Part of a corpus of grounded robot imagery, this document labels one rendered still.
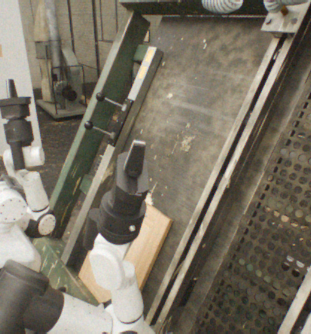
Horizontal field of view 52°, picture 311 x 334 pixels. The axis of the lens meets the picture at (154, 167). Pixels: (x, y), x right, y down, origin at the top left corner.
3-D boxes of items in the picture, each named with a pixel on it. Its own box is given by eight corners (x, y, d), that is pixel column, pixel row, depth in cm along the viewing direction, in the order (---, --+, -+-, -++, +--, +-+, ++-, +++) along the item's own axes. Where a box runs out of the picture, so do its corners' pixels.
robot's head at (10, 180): (-10, 212, 76) (5, 183, 76) (-17, 197, 83) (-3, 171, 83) (15, 218, 81) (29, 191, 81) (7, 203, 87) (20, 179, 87)
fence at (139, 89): (68, 259, 138) (60, 259, 135) (155, 51, 129) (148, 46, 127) (73, 265, 134) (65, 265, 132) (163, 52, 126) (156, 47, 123)
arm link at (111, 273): (113, 254, 61) (124, 302, 67) (131, 224, 68) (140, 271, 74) (84, 249, 63) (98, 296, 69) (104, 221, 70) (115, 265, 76)
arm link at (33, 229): (45, 247, 119) (-2, 233, 100) (22, 235, 125) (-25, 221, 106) (59, 218, 122) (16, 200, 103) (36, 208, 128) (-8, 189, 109)
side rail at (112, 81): (57, 232, 160) (36, 229, 152) (143, 22, 150) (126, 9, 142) (62, 238, 156) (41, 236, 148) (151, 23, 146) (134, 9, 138)
